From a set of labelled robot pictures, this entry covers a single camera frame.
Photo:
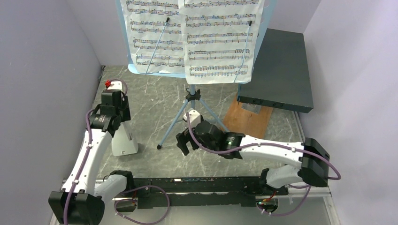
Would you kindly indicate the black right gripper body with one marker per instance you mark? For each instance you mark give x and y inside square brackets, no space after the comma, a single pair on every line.
[194,143]

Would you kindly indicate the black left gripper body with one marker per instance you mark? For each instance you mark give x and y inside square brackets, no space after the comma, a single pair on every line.
[123,109]

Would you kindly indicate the light blue music stand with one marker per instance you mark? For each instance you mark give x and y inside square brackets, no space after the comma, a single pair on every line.
[201,41]

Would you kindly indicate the white metronome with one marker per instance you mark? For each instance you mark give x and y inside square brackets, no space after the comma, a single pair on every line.
[123,142]

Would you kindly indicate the sheet music page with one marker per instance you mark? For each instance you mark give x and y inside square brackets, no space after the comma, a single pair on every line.
[219,38]
[154,36]

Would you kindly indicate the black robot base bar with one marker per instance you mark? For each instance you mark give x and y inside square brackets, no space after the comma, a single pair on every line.
[200,191]

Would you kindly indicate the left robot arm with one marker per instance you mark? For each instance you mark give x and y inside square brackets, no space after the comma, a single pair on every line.
[81,201]

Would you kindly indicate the wooden board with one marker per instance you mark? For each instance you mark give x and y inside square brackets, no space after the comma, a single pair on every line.
[240,120]

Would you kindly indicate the small grey metal plate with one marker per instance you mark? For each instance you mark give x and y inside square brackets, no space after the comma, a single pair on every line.
[251,107]

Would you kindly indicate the dark green metal rack unit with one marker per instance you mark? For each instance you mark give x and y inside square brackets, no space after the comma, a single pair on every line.
[280,77]

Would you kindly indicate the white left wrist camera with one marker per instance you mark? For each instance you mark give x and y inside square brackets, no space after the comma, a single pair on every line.
[114,85]

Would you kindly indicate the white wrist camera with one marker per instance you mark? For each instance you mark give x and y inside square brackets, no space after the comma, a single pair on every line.
[114,85]
[195,117]

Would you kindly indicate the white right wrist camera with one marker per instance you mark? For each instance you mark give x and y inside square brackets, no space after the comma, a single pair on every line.
[195,117]

